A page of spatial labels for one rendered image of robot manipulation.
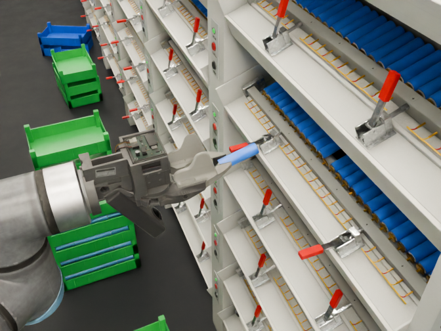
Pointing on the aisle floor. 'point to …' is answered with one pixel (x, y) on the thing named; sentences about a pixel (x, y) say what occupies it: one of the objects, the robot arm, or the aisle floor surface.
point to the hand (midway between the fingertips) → (220, 165)
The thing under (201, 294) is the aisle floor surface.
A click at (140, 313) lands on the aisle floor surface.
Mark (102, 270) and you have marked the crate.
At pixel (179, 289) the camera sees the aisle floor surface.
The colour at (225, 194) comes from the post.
